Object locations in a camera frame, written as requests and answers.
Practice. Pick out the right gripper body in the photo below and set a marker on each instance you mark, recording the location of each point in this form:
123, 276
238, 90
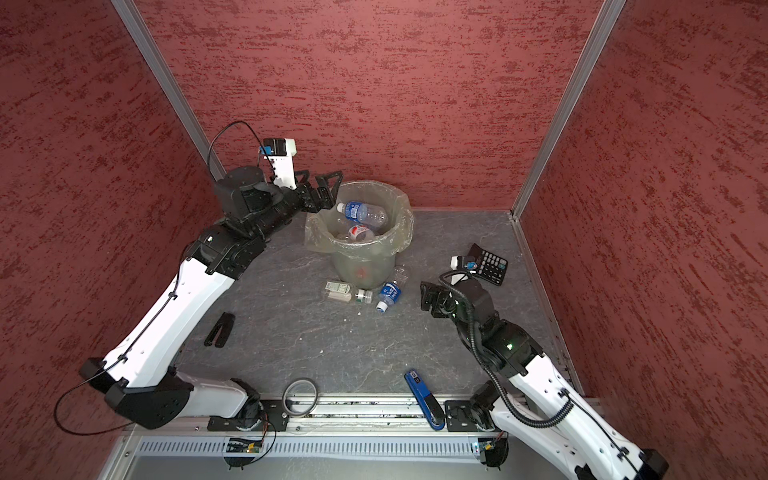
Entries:
445, 305

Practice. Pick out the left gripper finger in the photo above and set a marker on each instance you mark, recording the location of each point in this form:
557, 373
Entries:
302, 177
328, 186

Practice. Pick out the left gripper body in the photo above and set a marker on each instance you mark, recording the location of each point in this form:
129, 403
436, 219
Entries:
306, 199

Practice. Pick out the blue label bottle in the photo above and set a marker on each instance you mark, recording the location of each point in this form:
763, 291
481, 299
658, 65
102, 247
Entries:
392, 289
373, 216

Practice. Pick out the Wahaha red white bottle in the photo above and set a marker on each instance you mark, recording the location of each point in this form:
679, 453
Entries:
360, 233

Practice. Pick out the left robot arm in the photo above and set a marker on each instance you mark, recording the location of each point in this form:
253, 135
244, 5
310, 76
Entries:
137, 378

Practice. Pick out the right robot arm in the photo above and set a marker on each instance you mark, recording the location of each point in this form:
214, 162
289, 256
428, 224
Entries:
526, 397

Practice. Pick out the clear plastic bin liner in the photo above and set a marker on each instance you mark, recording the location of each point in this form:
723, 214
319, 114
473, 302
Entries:
322, 229

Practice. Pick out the grey mesh waste bin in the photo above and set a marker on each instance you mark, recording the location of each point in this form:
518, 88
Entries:
366, 274

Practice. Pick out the black calculator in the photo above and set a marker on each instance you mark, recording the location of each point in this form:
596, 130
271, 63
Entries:
486, 265

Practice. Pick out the blue utility knife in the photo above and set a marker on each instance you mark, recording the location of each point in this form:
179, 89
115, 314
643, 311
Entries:
430, 407

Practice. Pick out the black stapler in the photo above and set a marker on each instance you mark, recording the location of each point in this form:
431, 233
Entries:
221, 331

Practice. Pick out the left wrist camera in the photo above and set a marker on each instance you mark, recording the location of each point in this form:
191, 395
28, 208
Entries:
279, 152

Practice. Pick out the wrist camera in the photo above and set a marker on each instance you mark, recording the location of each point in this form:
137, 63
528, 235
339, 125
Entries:
279, 152
462, 263

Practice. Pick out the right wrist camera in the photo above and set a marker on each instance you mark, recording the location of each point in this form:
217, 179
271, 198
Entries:
462, 263

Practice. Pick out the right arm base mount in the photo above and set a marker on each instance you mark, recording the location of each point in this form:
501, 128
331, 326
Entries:
465, 416

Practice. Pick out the aluminium front rail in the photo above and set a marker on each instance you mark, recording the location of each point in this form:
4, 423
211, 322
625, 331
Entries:
334, 415

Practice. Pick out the white slotted cable duct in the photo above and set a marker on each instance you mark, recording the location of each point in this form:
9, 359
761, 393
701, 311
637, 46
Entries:
458, 449

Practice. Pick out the left aluminium corner post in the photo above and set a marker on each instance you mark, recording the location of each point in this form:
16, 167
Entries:
140, 34

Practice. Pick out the aluminium corner post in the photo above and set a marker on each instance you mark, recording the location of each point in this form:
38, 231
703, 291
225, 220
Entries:
140, 34
599, 34

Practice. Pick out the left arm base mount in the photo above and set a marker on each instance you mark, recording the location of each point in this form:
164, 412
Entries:
269, 413

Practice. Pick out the right aluminium corner post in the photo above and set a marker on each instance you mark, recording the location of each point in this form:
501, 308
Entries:
599, 34

